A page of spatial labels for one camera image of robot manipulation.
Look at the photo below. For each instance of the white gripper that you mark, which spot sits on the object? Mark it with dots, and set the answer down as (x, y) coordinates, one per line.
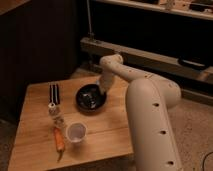
(106, 80)

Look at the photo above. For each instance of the black ceramic bowl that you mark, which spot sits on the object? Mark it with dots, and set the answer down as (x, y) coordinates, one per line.
(90, 98)

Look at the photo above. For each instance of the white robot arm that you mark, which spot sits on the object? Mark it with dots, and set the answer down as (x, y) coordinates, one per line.
(148, 97)

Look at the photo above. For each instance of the vertical metal pole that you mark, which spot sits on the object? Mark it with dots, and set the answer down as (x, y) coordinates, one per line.
(90, 32)

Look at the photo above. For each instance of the white paper cup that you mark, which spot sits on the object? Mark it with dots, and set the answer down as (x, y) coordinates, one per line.
(76, 132)

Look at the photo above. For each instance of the white sauce bottle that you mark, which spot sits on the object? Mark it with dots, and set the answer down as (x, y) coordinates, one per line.
(55, 114)

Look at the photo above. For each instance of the orange carrot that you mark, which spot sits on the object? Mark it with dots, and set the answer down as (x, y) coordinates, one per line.
(60, 145)

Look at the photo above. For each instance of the long metal rail beam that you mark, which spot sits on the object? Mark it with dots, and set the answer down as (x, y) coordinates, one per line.
(145, 59)

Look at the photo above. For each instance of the black handle on beam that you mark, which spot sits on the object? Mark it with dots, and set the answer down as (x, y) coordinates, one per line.
(192, 65)

